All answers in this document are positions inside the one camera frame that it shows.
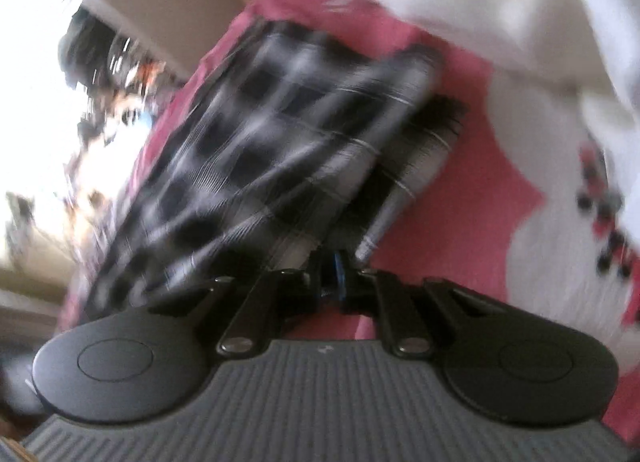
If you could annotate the black white plaid pants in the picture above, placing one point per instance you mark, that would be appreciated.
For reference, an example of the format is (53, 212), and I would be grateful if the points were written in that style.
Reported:
(275, 142)

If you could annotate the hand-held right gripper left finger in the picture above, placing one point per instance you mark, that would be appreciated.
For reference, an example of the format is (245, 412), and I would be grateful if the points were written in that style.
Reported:
(320, 282)

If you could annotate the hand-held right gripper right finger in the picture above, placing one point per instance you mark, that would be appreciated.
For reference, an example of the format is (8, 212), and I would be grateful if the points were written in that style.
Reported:
(367, 292)

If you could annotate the pink floral blanket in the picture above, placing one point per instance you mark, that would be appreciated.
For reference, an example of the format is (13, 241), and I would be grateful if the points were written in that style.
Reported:
(475, 182)

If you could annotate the white garment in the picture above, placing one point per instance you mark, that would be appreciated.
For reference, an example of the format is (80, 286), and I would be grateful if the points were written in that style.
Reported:
(500, 2)

